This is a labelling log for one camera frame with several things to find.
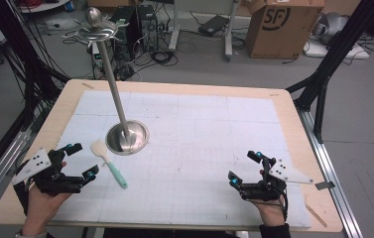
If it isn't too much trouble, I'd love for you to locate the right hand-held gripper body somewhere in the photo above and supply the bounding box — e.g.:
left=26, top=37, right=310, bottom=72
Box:
left=240, top=157, right=314, bottom=202

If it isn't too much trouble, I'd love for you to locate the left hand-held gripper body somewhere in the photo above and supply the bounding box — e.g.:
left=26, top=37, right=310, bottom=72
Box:
left=11, top=148, right=86, bottom=196

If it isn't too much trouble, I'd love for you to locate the person's right hand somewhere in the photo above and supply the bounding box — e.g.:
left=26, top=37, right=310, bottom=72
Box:
left=251, top=169, right=288, bottom=228

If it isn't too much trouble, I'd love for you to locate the person's left hand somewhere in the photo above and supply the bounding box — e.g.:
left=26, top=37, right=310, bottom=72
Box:
left=22, top=161, right=73, bottom=237

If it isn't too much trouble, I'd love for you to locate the grey tape piece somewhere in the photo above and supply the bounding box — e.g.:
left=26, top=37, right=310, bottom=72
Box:
left=314, top=180, right=336, bottom=191

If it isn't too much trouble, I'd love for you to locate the thin wooden stick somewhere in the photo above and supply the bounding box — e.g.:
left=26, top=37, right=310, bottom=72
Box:
left=305, top=202, right=328, bottom=229

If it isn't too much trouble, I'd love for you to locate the white gridded mat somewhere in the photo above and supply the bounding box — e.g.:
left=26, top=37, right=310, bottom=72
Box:
left=53, top=90, right=312, bottom=229

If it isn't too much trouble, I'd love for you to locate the metal utensil stand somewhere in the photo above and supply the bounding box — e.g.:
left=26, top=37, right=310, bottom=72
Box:
left=62, top=6, right=150, bottom=157

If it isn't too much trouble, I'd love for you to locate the white stand leg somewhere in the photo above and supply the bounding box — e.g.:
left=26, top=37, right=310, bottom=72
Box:
left=168, top=0, right=182, bottom=52
left=224, top=0, right=241, bottom=62

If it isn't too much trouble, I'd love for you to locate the brown cardboard box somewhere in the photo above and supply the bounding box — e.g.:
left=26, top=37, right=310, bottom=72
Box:
left=245, top=0, right=325, bottom=60

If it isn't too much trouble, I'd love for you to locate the white flat board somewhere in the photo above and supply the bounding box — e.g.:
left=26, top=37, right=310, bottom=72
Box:
left=303, top=39, right=371, bottom=60

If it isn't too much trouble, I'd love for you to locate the black computer tower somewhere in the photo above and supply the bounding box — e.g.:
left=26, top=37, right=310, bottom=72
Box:
left=138, top=4, right=160, bottom=53
left=109, top=5, right=143, bottom=61

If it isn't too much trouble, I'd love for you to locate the black flat device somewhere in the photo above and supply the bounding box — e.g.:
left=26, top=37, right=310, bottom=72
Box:
left=197, top=14, right=230, bottom=37

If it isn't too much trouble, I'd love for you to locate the silver grey helmet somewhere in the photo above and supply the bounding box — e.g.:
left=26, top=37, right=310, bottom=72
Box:
left=312, top=12, right=350, bottom=47

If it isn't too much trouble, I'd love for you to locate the cream spatula with green handle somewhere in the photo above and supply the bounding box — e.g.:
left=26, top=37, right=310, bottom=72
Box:
left=89, top=139, right=129, bottom=190

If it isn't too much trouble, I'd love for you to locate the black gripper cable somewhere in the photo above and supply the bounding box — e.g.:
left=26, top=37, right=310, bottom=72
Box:
left=274, top=187, right=290, bottom=222

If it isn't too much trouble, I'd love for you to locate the black metal frame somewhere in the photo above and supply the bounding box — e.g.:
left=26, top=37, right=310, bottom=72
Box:
left=0, top=0, right=71, bottom=133
left=286, top=0, right=374, bottom=144

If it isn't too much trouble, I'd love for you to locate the coiled black cable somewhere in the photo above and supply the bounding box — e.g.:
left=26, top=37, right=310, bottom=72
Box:
left=150, top=49, right=180, bottom=67

